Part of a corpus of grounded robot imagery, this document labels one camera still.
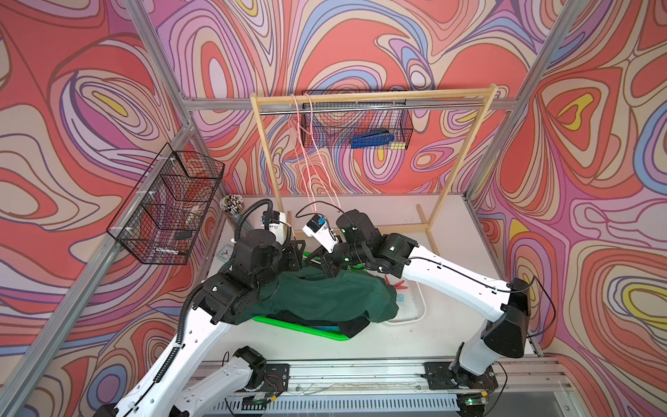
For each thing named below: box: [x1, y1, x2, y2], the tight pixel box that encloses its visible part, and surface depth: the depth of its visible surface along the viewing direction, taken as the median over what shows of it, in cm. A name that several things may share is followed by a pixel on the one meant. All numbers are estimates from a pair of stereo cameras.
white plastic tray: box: [385, 275, 427, 325], surface depth 88 cm
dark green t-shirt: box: [237, 266, 400, 325], surface depth 69 cm
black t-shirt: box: [266, 311, 371, 338], surface depth 73 cm
